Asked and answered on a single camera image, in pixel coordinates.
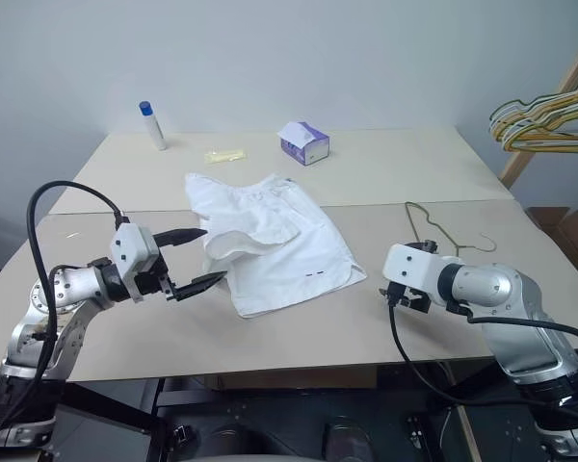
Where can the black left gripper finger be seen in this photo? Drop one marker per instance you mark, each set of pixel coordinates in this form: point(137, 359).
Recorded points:
point(180, 236)
point(200, 286)

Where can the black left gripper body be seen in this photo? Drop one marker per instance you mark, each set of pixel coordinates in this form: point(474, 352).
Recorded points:
point(150, 285)

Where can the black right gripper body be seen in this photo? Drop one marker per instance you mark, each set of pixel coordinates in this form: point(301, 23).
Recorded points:
point(408, 296)

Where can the white garment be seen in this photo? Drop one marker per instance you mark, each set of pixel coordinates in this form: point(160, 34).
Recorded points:
point(279, 240)

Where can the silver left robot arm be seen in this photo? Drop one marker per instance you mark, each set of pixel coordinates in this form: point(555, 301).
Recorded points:
point(67, 284)

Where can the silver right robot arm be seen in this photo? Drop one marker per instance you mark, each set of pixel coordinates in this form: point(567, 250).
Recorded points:
point(491, 289)

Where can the clear yellowish plastic packet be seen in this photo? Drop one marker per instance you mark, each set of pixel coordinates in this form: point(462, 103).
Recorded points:
point(224, 155)

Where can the white bottle with blue cap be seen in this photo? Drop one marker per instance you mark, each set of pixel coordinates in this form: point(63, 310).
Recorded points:
point(154, 130)

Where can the light wooden strip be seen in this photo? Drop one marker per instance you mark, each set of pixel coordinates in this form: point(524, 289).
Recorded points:
point(467, 433)

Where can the black flat panel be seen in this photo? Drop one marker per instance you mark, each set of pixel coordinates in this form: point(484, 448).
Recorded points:
point(101, 433)

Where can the dark rounded shape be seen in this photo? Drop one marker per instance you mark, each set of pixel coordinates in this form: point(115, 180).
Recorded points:
point(228, 445)
point(347, 440)

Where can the purple and white tissue box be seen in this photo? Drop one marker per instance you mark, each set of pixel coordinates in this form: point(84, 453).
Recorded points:
point(313, 146)

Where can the dark brown cardboard box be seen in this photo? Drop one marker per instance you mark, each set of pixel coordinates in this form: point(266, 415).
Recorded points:
point(559, 231)

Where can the wooden clothes rack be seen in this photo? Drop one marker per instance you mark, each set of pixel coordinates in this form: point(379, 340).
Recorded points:
point(513, 168)

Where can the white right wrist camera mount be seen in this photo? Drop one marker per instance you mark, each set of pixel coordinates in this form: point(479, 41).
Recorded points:
point(409, 264)

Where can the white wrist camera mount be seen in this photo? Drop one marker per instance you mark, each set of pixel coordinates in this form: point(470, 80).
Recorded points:
point(409, 264)
point(130, 245)

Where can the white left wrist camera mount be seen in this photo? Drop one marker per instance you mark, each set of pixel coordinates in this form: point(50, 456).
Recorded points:
point(130, 245)

